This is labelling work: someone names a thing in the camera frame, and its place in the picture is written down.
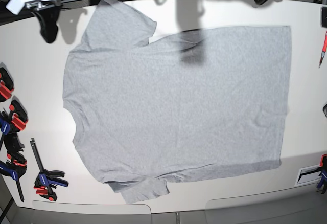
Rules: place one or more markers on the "blue red clamp left edge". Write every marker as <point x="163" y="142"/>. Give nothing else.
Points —
<point x="14" y="121"/>

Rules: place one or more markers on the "round dark object right edge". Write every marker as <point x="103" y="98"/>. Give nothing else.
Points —
<point x="325" y="110"/>

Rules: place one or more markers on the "blue clamp right edge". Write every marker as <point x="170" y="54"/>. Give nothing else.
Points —
<point x="322" y="183"/>

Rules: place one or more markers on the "dark device right top edge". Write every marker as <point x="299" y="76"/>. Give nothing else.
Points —
<point x="324" y="17"/>

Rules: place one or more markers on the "blue clamp lower left edge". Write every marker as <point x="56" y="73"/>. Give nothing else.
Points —
<point x="16" y="165"/>

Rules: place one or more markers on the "red black clamp top left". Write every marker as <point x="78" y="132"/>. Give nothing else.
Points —
<point x="7" y="84"/>

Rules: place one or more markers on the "red handled screwdriver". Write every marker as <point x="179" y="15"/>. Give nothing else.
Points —
<point x="323" y="52"/>

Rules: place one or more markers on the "grey T-shirt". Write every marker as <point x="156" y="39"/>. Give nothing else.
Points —
<point x="197" y="105"/>

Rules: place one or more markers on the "blue bar clamp on table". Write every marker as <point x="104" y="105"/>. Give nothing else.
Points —
<point x="47" y="181"/>

